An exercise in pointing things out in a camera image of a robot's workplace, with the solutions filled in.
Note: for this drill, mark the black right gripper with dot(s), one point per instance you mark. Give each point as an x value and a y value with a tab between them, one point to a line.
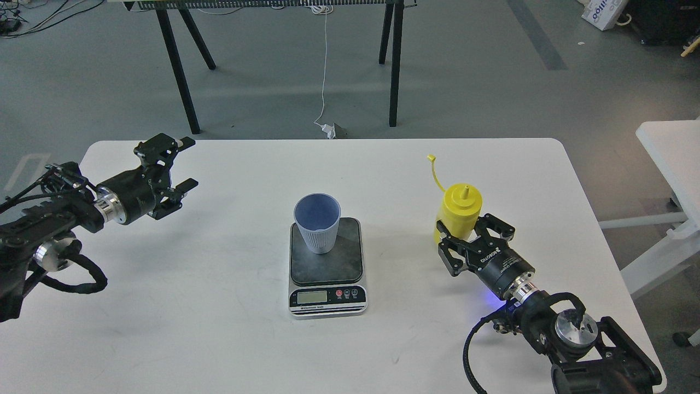
492	260

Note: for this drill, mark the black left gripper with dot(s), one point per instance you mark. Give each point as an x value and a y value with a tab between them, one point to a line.
132	194

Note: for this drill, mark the yellow squeeze bottle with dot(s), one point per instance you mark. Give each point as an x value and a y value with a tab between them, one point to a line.
460	206

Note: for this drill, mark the blue plastic cup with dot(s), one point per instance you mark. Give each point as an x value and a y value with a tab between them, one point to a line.
318	218

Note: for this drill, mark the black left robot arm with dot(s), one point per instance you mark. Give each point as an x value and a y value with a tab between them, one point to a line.
41	246

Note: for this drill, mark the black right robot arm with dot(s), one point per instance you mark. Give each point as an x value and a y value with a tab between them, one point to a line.
586	355

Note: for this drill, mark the digital kitchen scale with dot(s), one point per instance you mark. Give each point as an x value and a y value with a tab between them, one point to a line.
331	284

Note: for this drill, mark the black trestle table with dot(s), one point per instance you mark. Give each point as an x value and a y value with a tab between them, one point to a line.
292	33

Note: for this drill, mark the power adapter on floor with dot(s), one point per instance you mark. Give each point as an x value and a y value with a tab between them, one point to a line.
334	131

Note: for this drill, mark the white side table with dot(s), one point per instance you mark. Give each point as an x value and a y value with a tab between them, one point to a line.
650	180

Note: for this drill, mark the white cardboard box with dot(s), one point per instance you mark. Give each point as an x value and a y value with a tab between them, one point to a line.
603	14

